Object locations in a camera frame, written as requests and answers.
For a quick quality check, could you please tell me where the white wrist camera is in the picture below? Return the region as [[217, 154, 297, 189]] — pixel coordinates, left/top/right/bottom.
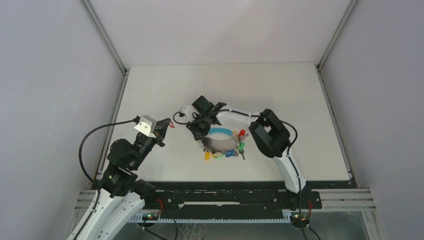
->
[[179, 105, 197, 122], [134, 115, 157, 138]]

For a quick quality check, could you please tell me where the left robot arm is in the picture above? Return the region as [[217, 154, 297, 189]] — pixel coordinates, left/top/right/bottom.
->
[[68, 115, 172, 240]]

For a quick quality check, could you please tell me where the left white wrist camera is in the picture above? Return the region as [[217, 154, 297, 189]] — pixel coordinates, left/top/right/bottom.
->
[[134, 115, 157, 138]]

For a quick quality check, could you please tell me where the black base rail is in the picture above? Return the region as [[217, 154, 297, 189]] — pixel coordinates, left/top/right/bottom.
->
[[143, 181, 323, 219]]

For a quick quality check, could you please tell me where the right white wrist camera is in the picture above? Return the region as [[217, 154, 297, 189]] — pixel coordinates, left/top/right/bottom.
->
[[179, 105, 197, 122]]

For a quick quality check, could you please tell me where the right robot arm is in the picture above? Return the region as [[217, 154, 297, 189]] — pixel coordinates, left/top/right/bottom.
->
[[176, 95, 311, 210]]

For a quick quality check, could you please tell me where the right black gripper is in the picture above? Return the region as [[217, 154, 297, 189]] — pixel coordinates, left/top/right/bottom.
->
[[187, 113, 212, 140]]

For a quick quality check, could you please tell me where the white cable duct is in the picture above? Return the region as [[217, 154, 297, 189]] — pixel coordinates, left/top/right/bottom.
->
[[128, 211, 293, 224]]

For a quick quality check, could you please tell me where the metal key organizer ring plate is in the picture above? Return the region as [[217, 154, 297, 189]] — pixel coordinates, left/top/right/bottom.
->
[[197, 127, 249, 161]]

